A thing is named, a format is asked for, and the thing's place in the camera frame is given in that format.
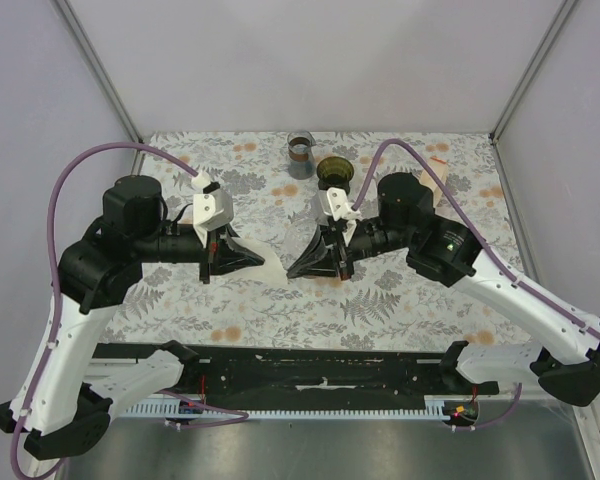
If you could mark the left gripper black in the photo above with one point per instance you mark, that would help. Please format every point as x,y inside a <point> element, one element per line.
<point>222,256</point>

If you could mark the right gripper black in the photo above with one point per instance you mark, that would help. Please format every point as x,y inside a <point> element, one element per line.
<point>318,252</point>

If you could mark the white paper coffee filter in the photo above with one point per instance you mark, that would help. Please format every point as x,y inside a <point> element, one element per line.
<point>271,272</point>

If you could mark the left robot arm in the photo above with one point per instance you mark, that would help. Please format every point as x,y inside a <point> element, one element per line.
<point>62,414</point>

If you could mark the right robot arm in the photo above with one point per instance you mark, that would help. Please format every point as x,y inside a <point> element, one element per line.
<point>563,358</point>

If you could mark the clear glass dripper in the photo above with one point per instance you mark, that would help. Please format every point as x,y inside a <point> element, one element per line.
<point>297,239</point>

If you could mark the dark olive glass dripper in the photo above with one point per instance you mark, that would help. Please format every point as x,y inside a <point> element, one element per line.
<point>334,172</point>

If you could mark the floral tablecloth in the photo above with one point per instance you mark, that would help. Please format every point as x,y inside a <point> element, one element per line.
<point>384,306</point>

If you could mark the glass carafe with brown band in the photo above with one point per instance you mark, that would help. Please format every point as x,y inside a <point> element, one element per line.
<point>301,161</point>

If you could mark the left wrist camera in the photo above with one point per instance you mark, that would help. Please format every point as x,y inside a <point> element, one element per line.
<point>212,206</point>

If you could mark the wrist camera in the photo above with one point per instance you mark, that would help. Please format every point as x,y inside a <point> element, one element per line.
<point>333,203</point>
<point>212,206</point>

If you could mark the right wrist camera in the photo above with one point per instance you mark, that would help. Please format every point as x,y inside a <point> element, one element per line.
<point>333,203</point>

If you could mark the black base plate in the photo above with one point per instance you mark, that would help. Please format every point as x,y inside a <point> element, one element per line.
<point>262,379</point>

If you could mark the left aluminium frame post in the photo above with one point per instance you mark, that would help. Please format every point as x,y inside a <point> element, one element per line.
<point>96,67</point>

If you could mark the aluminium frame post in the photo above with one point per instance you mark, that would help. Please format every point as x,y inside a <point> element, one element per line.
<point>96,67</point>
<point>548,41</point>

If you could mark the right aluminium frame post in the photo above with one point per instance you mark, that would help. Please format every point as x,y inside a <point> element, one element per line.
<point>548,41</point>

